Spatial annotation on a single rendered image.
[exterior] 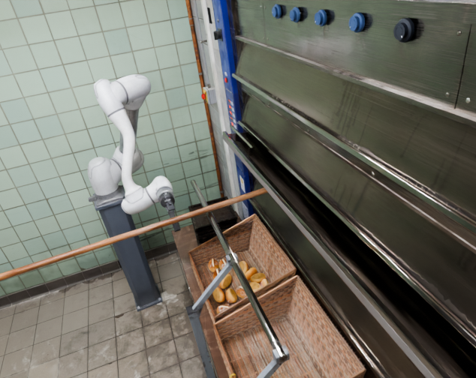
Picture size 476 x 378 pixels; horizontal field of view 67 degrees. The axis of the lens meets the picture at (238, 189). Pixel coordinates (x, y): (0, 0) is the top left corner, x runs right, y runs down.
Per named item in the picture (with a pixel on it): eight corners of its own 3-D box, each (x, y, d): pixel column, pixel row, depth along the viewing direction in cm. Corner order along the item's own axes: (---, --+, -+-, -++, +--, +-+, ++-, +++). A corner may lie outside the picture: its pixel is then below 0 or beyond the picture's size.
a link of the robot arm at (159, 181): (177, 196, 200) (156, 208, 199) (172, 183, 213) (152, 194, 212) (168, 181, 194) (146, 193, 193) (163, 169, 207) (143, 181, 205)
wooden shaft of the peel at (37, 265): (-3, 283, 156) (-7, 278, 154) (-2, 278, 158) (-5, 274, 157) (336, 170, 197) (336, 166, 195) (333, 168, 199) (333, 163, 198)
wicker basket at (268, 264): (260, 244, 244) (255, 211, 230) (300, 304, 198) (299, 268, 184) (191, 268, 233) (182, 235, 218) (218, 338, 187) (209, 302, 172)
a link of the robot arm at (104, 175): (89, 192, 238) (77, 163, 226) (112, 179, 249) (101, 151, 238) (103, 198, 229) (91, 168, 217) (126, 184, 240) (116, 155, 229)
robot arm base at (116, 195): (88, 196, 245) (85, 189, 242) (121, 186, 251) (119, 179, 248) (90, 209, 230) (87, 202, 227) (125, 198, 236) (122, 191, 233)
